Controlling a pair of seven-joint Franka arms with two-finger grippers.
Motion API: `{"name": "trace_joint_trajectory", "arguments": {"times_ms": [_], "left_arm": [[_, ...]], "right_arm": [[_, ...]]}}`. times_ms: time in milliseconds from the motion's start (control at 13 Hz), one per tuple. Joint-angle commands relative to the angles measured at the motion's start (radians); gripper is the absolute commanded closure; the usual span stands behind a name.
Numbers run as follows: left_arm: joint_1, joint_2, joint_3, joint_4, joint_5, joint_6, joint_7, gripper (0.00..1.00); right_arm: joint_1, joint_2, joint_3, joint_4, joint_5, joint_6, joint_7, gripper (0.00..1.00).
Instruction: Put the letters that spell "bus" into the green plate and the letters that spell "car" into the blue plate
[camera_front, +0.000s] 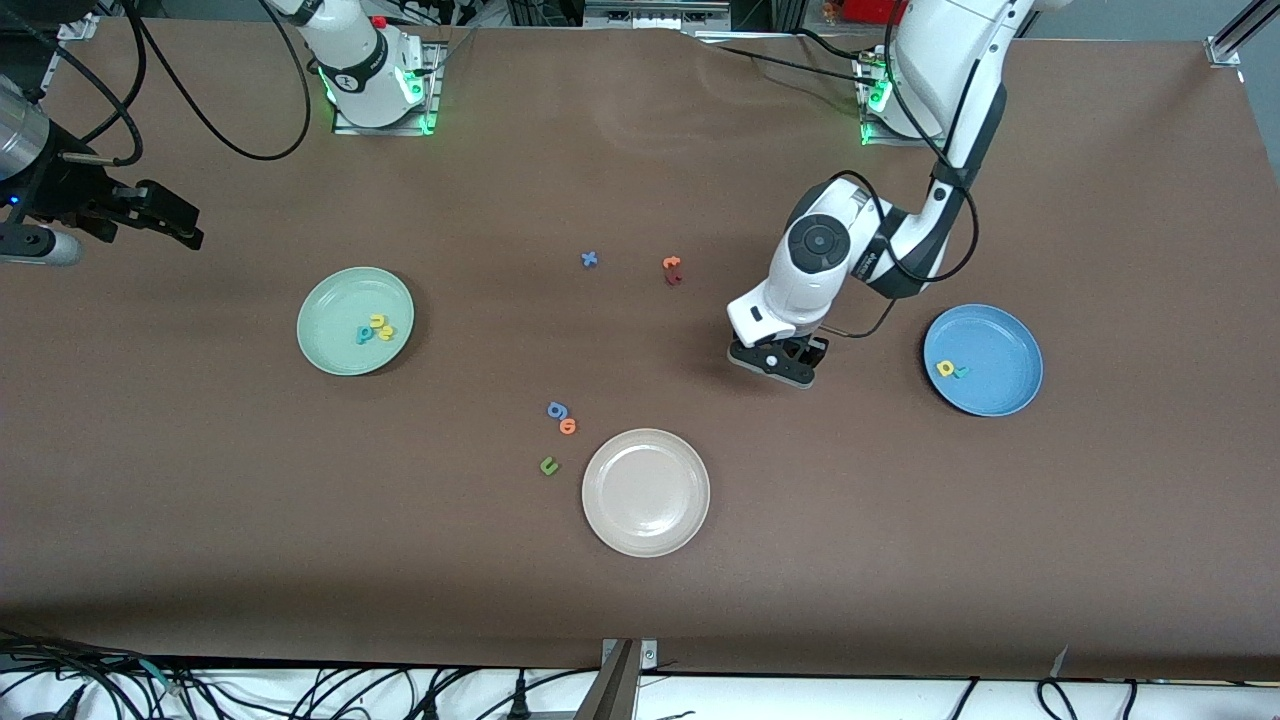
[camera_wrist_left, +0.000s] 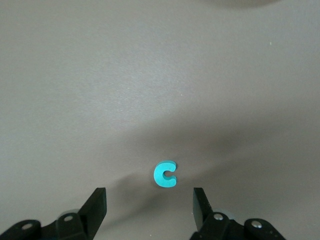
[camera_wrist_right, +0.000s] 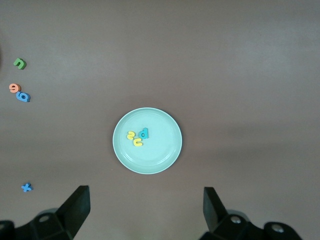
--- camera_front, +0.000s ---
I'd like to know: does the green plate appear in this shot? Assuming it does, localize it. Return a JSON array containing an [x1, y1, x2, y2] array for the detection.
[[297, 266, 416, 377]]

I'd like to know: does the blue plate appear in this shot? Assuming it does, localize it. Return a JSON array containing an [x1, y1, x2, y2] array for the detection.
[[922, 304, 1044, 417]]

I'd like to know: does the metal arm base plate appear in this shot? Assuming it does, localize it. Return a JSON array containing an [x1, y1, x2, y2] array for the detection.
[[858, 52, 936, 150], [332, 42, 447, 137]]

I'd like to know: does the brown table mat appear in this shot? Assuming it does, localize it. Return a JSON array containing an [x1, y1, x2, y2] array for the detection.
[[0, 18, 1280, 683]]

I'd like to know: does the grey equipment rack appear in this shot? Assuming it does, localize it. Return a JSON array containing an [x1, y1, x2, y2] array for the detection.
[[583, 0, 737, 32]]

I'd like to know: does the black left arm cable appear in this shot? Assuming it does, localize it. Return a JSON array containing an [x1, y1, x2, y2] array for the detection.
[[825, 0, 982, 342]]

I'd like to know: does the beige plate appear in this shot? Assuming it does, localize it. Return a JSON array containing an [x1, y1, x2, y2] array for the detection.
[[581, 428, 711, 558]]

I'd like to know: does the aluminium post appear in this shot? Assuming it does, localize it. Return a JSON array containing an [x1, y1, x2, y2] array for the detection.
[[574, 638, 659, 720]]

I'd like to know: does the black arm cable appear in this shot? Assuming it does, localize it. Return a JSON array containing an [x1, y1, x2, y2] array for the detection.
[[825, 0, 982, 342], [40, 0, 313, 171]]

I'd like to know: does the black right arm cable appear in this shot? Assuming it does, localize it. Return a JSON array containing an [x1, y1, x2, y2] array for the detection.
[[40, 0, 313, 171]]

